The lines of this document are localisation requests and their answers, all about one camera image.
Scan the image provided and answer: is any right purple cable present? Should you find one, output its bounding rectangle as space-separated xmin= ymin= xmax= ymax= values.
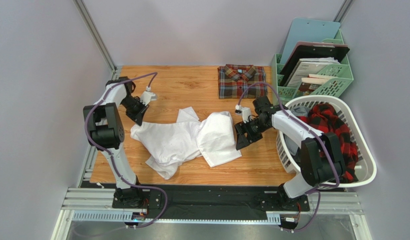
xmin=237 ymin=81 xmax=341 ymax=233

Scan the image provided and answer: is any white laundry basket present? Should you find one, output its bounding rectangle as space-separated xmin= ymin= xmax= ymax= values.
xmin=276 ymin=95 xmax=377 ymax=188

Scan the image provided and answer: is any white long sleeve shirt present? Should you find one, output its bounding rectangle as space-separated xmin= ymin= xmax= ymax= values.
xmin=130 ymin=107 xmax=242 ymax=180

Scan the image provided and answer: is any green desk organizer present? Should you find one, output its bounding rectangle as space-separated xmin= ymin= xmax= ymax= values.
xmin=271 ymin=30 xmax=354 ymax=102

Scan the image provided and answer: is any white booklet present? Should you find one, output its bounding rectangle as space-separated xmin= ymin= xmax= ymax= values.
xmin=283 ymin=57 xmax=340 ymax=88

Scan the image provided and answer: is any dark red book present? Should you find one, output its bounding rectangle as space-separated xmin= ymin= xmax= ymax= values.
xmin=295 ymin=74 xmax=335 ymax=97

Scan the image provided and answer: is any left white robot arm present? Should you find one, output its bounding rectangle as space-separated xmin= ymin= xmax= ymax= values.
xmin=83 ymin=76 xmax=148 ymax=204

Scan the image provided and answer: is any folded plaid shirt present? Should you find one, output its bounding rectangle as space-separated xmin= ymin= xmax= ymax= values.
xmin=217 ymin=64 xmax=268 ymax=99

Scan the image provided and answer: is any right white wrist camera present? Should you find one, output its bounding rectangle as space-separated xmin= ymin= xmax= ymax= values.
xmin=235 ymin=104 xmax=252 ymax=123

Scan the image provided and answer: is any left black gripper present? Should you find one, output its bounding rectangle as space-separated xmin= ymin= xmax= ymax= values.
xmin=121 ymin=95 xmax=150 ymax=126

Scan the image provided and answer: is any aluminium frame rail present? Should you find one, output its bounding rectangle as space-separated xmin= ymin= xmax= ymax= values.
xmin=62 ymin=65 xmax=371 ymax=240

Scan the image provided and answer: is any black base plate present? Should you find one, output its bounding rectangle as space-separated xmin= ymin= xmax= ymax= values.
xmin=80 ymin=180 xmax=310 ymax=221

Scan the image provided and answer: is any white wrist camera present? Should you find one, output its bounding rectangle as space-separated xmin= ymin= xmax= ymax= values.
xmin=235 ymin=104 xmax=252 ymax=123
xmin=140 ymin=86 xmax=157 ymax=105

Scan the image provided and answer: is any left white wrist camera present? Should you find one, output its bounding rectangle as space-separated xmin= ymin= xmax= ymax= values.
xmin=140 ymin=86 xmax=157 ymax=105

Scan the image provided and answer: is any blue clipboard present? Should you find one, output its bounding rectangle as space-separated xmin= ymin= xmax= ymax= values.
xmin=279 ymin=17 xmax=341 ymax=64

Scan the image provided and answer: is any red black plaid shirt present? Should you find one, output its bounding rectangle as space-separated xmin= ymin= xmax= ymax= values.
xmin=298 ymin=103 xmax=358 ymax=184

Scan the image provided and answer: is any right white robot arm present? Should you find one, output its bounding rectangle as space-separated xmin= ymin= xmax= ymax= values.
xmin=234 ymin=96 xmax=346 ymax=199

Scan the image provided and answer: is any white slotted cable duct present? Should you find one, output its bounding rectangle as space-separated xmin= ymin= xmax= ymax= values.
xmin=71 ymin=210 xmax=281 ymax=226

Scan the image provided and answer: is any black clipboard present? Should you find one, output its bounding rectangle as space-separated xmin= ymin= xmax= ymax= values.
xmin=280 ymin=41 xmax=350 ymax=87

